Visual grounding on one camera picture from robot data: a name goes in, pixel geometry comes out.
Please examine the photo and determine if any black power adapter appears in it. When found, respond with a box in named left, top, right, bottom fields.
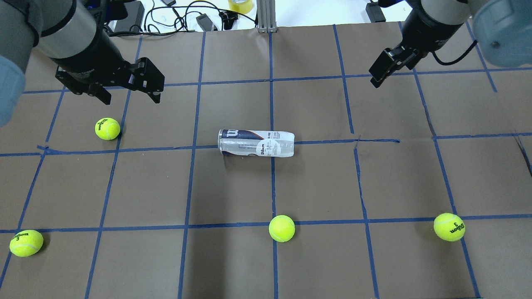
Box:
left=196, top=14, right=218, bottom=32

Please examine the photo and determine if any black cable bundle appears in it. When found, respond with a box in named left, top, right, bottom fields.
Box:
left=143, top=0, right=258, bottom=36

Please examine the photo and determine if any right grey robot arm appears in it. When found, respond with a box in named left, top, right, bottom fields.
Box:
left=369, top=0, right=532, bottom=88

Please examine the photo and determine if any tennis ball centre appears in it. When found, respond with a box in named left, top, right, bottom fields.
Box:
left=268, top=215, right=295, bottom=243

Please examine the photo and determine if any black power brick right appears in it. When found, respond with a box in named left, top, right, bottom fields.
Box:
left=365, top=1, right=387, bottom=23

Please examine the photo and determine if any tennis ball upper left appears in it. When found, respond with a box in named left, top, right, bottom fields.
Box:
left=94, top=118, right=121, bottom=140

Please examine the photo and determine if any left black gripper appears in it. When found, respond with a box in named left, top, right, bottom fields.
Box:
left=55, top=32, right=165, bottom=105

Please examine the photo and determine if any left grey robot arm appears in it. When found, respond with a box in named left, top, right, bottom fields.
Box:
left=0, top=0, right=165, bottom=126

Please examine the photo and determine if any yellow tape roll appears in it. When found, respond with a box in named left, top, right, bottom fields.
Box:
left=227, top=0, right=254, bottom=15

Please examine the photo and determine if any aluminium frame post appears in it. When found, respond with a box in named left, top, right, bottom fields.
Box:
left=256, top=0, right=278, bottom=33

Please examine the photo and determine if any black box on table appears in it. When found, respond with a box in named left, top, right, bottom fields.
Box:
left=114, top=1, right=145, bottom=33

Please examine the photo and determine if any tennis ball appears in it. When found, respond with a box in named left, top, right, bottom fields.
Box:
left=94, top=118, right=121, bottom=140
left=268, top=215, right=295, bottom=243
left=433, top=213, right=466, bottom=242
left=9, top=230, right=44, bottom=257

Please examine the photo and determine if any tennis ball lower right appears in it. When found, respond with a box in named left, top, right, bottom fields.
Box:
left=433, top=213, right=466, bottom=242

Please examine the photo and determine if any brown paper table mat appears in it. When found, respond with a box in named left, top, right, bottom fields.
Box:
left=1, top=23, right=531, bottom=299

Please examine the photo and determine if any tennis ball lower left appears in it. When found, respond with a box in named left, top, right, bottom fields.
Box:
left=9, top=230, right=44, bottom=257

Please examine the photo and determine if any clear tennis ball can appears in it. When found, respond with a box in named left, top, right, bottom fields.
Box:
left=218, top=129, right=295, bottom=158

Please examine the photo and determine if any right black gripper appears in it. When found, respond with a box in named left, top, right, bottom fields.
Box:
left=369, top=11, right=462, bottom=88

